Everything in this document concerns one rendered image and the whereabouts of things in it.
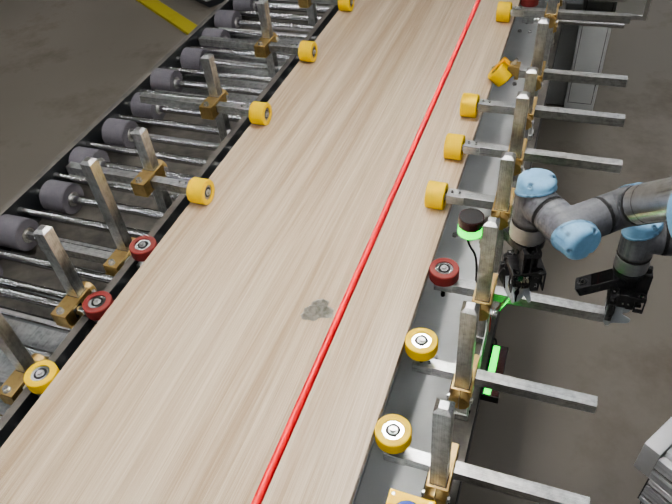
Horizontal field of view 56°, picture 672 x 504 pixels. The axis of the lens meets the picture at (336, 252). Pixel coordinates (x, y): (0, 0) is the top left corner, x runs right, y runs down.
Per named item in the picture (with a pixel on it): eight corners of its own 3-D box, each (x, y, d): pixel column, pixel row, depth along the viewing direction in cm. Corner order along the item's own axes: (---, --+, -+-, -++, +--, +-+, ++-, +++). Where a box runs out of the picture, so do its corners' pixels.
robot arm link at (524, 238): (507, 210, 131) (547, 207, 131) (505, 226, 134) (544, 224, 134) (515, 233, 126) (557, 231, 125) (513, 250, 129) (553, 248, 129)
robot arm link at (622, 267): (615, 262, 143) (617, 238, 149) (611, 276, 146) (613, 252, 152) (651, 268, 141) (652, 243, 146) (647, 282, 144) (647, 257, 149)
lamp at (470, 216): (479, 273, 164) (486, 210, 149) (475, 289, 160) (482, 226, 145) (457, 269, 165) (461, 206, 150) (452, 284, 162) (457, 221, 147)
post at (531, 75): (520, 186, 231) (539, 65, 197) (519, 192, 228) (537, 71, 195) (510, 185, 232) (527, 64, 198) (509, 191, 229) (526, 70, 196)
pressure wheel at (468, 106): (474, 118, 214) (477, 117, 221) (478, 94, 212) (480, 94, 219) (456, 116, 216) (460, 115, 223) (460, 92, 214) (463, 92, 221)
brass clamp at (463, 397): (481, 367, 160) (482, 355, 156) (470, 412, 151) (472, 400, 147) (456, 361, 161) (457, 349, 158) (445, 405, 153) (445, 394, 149)
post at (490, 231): (484, 342, 180) (500, 215, 147) (482, 351, 178) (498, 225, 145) (472, 339, 181) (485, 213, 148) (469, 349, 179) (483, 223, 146)
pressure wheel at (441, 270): (460, 287, 177) (462, 258, 169) (454, 308, 172) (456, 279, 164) (432, 282, 180) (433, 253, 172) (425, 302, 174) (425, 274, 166)
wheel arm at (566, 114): (623, 121, 205) (625, 112, 202) (622, 128, 202) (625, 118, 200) (469, 105, 219) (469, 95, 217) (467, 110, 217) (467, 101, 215)
